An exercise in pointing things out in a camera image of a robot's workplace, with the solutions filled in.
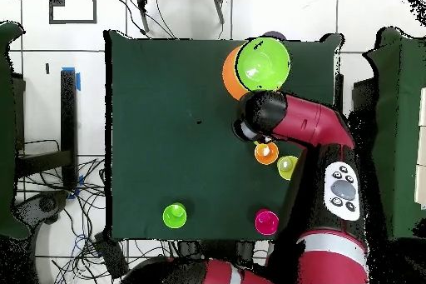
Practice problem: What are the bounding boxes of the orange cup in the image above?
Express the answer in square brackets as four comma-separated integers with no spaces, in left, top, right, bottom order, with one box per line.
[254,141,280,166]

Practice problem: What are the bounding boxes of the large orange bowl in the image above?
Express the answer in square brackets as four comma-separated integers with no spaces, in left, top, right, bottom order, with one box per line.
[221,45,251,101]

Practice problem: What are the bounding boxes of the green bowl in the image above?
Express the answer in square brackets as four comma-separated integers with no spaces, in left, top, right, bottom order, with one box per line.
[235,37,291,92]

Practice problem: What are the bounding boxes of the purple bowl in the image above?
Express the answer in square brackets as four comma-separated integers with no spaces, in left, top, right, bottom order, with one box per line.
[260,30,288,41]

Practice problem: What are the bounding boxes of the dark green tablecloth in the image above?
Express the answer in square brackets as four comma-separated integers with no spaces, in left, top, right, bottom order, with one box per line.
[103,29,345,244]

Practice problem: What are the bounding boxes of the yellow cup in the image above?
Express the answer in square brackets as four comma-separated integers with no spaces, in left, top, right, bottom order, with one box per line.
[276,155,300,182]

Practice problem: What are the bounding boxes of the green cup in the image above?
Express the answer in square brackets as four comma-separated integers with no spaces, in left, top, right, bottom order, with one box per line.
[161,202,188,230]

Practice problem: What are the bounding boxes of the pink cup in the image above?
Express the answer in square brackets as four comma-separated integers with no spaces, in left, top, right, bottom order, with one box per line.
[255,209,280,236]

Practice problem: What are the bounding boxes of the blue tape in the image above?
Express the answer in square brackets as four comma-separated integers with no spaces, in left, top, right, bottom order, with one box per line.
[61,66,82,92]

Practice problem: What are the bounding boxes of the black stand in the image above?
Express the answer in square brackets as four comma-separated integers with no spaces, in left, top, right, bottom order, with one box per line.
[14,68,78,192]

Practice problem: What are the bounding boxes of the black power box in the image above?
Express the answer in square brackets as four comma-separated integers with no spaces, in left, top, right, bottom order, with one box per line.
[93,232,130,280]

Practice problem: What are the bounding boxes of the dark grey chair base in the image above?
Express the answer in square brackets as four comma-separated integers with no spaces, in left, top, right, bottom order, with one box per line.
[14,190,69,228]

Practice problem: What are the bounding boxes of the green cloth covered table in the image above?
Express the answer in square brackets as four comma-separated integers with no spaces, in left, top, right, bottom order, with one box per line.
[0,21,32,241]
[360,26,426,242]

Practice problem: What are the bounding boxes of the white box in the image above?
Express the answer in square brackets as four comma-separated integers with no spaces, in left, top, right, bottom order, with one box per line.
[414,87,426,210]

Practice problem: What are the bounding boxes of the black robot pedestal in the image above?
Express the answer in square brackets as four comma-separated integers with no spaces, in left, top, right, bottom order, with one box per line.
[177,240,256,262]

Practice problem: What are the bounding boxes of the black post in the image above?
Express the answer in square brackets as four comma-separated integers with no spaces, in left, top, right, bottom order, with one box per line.
[333,73,344,112]

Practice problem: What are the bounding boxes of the tangled floor cables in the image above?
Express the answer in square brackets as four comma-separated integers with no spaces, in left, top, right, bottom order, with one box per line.
[16,138,181,284]

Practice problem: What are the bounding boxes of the black cable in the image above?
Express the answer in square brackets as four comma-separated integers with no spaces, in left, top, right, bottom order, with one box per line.
[112,0,177,40]

